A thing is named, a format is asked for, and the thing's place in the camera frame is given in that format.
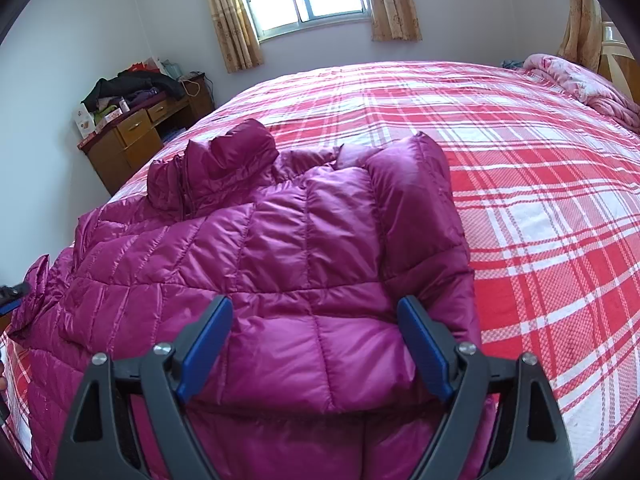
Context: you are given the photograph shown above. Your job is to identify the bed with red plaid sheet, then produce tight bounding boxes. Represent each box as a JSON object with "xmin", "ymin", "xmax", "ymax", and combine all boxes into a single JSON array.
[{"xmin": 0, "ymin": 61, "xmax": 640, "ymax": 480}]

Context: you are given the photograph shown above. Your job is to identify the magenta puffer jacket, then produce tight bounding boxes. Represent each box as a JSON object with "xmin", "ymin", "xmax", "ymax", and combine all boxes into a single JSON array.
[{"xmin": 7, "ymin": 119, "xmax": 501, "ymax": 480}]

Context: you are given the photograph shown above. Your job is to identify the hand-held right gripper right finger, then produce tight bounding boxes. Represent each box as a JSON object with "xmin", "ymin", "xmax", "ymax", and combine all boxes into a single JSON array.
[{"xmin": 396, "ymin": 295, "xmax": 575, "ymax": 480}]

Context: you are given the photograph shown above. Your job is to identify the black clothes pile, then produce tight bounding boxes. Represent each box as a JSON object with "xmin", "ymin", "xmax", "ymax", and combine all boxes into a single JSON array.
[{"xmin": 81, "ymin": 70, "xmax": 187, "ymax": 111}]

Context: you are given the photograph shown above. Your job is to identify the wooden desk with drawers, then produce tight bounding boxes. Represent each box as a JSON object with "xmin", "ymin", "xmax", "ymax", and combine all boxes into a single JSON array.
[{"xmin": 77, "ymin": 74, "xmax": 216, "ymax": 196}]

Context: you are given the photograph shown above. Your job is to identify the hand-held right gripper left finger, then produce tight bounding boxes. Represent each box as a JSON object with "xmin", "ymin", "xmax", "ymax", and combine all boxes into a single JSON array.
[{"xmin": 54, "ymin": 295, "xmax": 235, "ymax": 480}]

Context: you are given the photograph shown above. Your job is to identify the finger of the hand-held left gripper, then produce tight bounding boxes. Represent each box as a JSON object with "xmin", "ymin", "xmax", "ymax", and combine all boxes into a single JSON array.
[{"xmin": 0, "ymin": 282, "xmax": 31, "ymax": 317}]

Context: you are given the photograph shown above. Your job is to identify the pink floral quilt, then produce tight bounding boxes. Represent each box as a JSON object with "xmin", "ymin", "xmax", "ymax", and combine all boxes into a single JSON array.
[{"xmin": 522, "ymin": 53, "xmax": 640, "ymax": 133}]

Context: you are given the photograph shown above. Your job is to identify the wooden headboard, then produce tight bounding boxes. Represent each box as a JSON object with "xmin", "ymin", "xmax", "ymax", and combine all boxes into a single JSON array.
[{"xmin": 597, "ymin": 20, "xmax": 640, "ymax": 106}]

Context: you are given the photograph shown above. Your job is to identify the white printed box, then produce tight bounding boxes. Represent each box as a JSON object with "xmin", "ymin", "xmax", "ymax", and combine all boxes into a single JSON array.
[{"xmin": 75, "ymin": 102, "xmax": 97, "ymax": 138}]

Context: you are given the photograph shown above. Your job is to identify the purple cloth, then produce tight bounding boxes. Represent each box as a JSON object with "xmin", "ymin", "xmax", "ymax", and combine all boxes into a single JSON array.
[{"xmin": 124, "ymin": 89, "xmax": 157, "ymax": 108}]

